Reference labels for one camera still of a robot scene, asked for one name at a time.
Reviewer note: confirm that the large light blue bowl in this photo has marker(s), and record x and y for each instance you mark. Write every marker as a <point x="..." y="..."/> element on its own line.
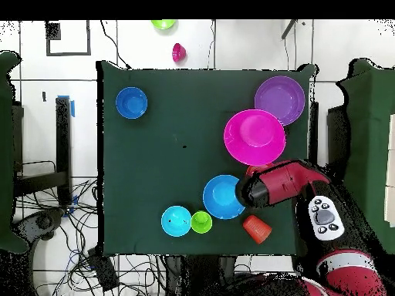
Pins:
<point x="219" y="197"/>

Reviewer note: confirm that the orange plastic bowl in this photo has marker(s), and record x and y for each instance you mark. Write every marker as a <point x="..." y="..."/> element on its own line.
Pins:
<point x="253" y="169"/>

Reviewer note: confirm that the large pink plastic bowl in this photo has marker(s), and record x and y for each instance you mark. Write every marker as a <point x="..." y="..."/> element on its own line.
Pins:
<point x="254" y="137"/>

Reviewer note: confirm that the orange plastic cup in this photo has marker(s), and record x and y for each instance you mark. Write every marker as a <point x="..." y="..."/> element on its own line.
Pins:
<point x="257" y="229"/>

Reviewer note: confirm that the large purple plastic bowl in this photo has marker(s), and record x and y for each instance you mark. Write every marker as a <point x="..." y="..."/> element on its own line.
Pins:
<point x="285" y="95"/>

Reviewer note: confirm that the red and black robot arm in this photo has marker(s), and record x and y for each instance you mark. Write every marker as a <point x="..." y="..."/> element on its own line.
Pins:
<point x="284" y="183"/>

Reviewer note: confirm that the white box stack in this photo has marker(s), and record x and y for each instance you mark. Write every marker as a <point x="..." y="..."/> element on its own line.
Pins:
<point x="391" y="185"/>

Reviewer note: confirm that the dark green tablecloth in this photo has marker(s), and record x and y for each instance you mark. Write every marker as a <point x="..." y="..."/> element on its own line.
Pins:
<point x="154" y="169"/>

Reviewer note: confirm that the green plastic cup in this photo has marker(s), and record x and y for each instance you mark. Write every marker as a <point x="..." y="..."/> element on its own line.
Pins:
<point x="201" y="222"/>

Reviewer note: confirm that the small cyan ribbed bowl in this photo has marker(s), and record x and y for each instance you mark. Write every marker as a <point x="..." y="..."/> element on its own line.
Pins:
<point x="176" y="221"/>

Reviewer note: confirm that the small dark blue bowl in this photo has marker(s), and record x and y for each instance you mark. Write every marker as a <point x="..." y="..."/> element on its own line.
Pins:
<point x="131" y="102"/>

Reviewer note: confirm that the small magenta bowl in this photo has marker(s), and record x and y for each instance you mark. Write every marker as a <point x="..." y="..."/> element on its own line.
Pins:
<point x="179" y="52"/>

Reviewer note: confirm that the black metal stand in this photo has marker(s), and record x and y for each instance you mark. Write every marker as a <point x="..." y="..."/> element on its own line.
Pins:
<point x="63" y="138"/>

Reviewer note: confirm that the green bowl on floor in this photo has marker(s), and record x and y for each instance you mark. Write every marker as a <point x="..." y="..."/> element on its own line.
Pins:
<point x="163" y="24"/>

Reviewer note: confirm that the green cloth side table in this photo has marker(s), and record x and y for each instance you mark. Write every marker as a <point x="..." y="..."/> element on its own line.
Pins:
<point x="6" y="154"/>
<point x="370" y="138"/>

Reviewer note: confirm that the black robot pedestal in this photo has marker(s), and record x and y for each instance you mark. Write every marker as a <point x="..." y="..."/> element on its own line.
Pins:
<point x="200" y="274"/>

